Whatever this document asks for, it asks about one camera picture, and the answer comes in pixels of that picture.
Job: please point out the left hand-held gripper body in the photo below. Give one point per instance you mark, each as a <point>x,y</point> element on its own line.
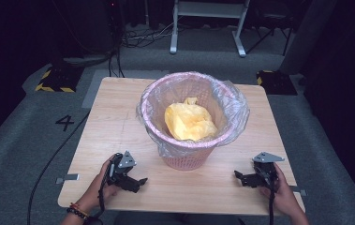
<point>126,160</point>

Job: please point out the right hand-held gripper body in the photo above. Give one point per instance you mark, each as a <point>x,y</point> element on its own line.
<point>267,170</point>

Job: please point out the person's right hand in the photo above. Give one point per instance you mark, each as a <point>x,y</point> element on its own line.
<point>283,195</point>

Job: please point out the person's left hand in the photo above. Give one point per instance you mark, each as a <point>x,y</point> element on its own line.
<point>98,190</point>

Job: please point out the pink plastic basket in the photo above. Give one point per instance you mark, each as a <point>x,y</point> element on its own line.
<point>187,161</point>

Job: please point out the person's lap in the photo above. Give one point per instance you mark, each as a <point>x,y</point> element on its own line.
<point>178,219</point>

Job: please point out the clear plastic liner bag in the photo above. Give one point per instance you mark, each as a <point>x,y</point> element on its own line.
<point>237,109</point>

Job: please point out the yellow plastic bag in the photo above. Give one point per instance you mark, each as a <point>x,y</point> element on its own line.
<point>188,122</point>

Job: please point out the yellow black striped floor block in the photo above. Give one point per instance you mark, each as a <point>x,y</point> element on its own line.
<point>276,82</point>
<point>58,79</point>

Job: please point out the black folding stand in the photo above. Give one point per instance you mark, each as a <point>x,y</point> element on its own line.
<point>272,26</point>

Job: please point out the white metal stand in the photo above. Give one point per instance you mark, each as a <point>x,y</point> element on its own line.
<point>209,9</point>

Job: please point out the grey metal table bracket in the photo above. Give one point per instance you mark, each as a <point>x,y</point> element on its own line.
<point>300,191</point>
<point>69,178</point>

